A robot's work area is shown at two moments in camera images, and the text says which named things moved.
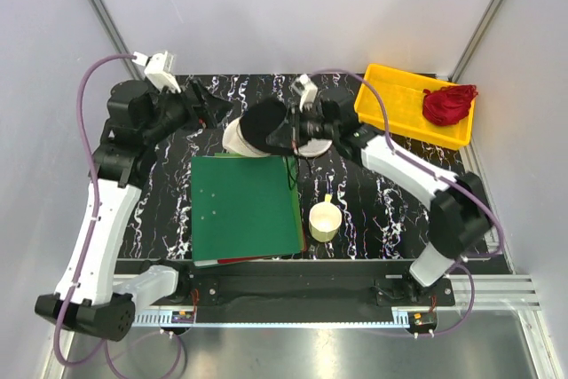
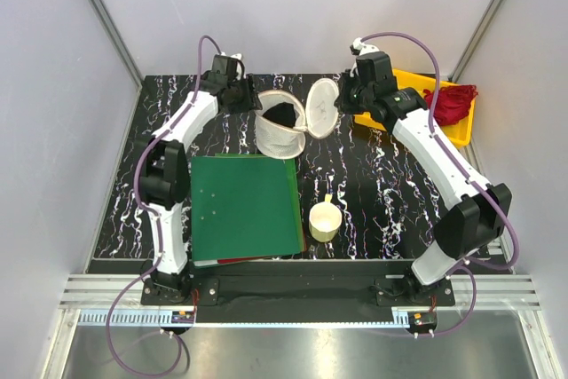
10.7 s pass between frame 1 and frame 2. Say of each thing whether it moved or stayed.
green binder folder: stayed
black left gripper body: moved
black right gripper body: moved
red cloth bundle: stayed
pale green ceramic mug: stayed
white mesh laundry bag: moved
